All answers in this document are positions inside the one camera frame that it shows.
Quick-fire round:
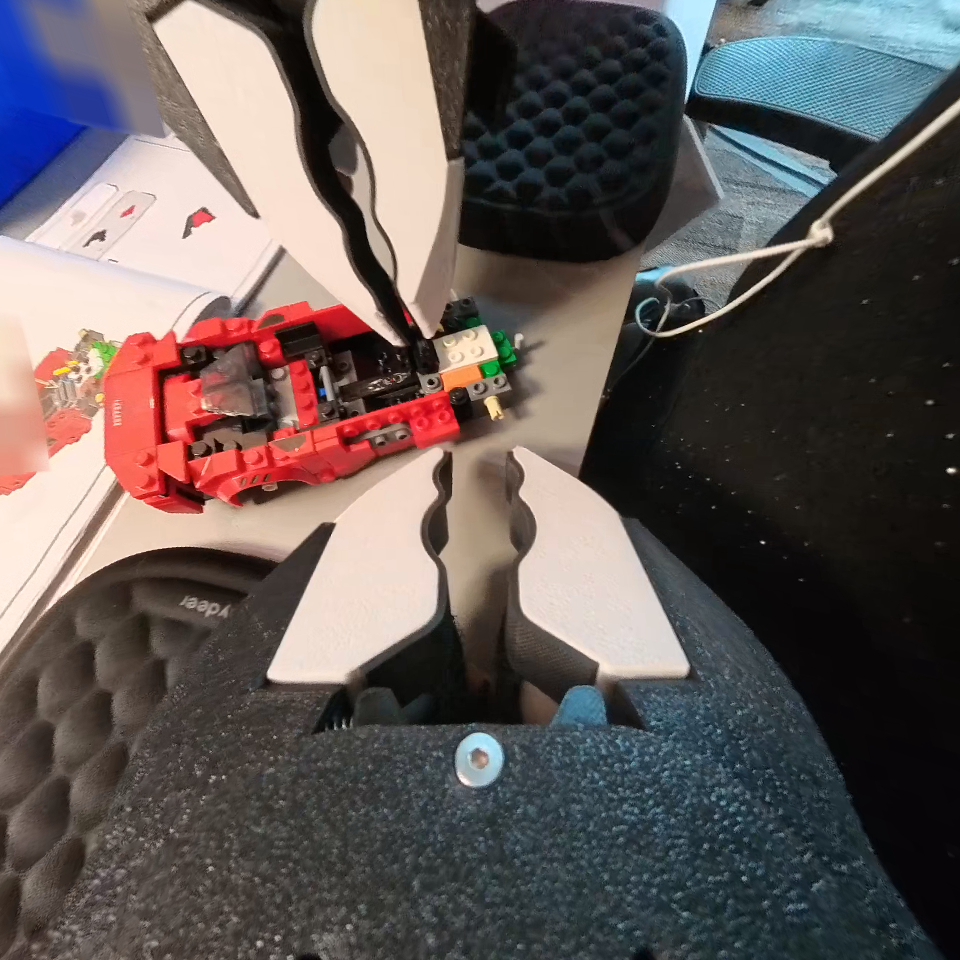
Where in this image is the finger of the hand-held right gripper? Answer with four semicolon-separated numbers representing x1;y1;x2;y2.
303;0;472;342
150;0;417;350

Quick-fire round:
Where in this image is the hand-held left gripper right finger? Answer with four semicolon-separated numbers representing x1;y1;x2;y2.
504;446;693;695

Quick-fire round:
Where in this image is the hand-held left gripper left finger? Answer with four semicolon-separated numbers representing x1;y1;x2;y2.
266;448;459;699

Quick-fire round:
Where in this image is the lego instruction booklet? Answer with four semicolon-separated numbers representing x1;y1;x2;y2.
0;135;297;654

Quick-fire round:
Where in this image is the red lego car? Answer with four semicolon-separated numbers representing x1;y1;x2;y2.
103;296;526;517

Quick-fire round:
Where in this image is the black foam cushion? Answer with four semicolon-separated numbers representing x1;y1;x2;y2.
456;0;689;262
0;551;324;960

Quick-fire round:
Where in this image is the blue plastic bin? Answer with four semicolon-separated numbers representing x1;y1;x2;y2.
0;0;162;215

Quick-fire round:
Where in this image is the mesh office chair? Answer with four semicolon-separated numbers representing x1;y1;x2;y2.
686;36;950;174

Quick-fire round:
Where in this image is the white cord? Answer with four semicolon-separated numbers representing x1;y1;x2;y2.
633;96;960;340

